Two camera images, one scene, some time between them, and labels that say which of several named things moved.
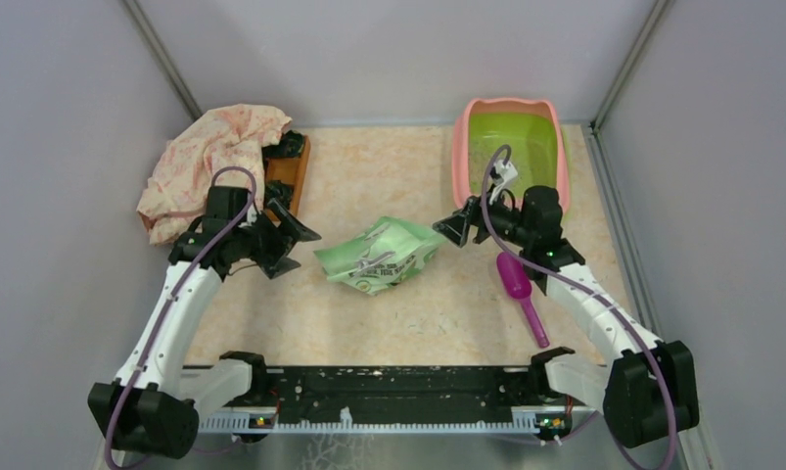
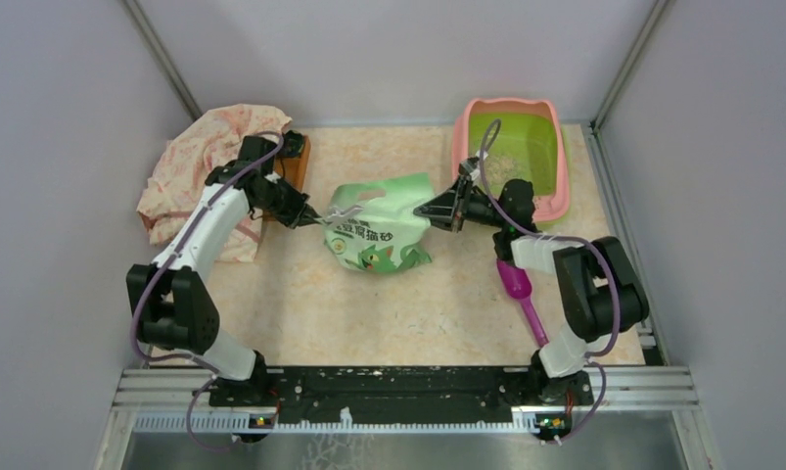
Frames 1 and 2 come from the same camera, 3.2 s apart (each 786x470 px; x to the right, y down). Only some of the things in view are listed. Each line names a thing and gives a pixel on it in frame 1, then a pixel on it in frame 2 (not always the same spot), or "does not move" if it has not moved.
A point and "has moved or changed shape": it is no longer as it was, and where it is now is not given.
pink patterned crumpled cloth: x=173 y=197 does not move
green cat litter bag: x=388 y=253 has moved or changed shape
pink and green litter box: x=521 y=142 does not move
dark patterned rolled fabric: x=289 y=146 does not move
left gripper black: x=273 y=262 to x=297 y=207
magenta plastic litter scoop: x=520 y=285 does not move
